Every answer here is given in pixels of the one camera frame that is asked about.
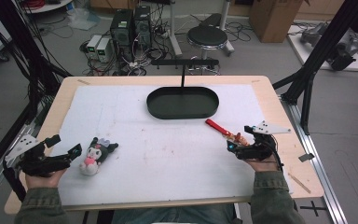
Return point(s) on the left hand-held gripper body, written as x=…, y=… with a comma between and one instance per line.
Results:
x=31, y=161

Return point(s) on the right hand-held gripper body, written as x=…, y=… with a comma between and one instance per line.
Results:
x=261, y=151

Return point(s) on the black and white plush toy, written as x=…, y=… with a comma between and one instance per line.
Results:
x=94, y=157

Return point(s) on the red marker pen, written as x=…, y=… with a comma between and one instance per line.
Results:
x=215, y=125

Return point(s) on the black oval tray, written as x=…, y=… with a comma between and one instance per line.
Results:
x=183, y=105

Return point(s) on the person's right hand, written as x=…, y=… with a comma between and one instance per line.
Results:
x=265, y=165

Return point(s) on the person's left hand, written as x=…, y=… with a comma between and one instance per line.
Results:
x=43, y=182

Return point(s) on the black tape piece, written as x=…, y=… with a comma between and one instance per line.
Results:
x=306, y=157

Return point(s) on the thin wooden stick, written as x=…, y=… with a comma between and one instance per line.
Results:
x=299, y=183

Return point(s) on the white foam mat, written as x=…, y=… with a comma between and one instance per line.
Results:
x=167, y=161

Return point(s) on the person's legs in jeans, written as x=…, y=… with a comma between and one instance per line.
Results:
x=174, y=216

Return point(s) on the black T-shaped stand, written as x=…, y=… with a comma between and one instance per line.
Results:
x=183, y=62

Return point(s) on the white table leg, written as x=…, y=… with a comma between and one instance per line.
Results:
x=227, y=31
x=174, y=34

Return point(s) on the black round stool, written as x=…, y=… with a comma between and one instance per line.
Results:
x=207, y=36

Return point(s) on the white power supply unit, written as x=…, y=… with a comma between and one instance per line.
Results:
x=93, y=43
x=103, y=49

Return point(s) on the cardboard box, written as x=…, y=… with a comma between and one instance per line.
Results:
x=273, y=18

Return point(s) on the white board with grey device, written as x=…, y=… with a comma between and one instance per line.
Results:
x=354, y=62

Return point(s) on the large black computer tower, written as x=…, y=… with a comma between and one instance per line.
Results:
x=121, y=31

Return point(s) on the slim black computer tower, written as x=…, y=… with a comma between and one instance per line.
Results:
x=142, y=26

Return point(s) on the aluminium rail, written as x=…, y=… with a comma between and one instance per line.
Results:
x=317, y=161

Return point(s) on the black frame post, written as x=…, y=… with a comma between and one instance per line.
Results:
x=320, y=46
x=28, y=46

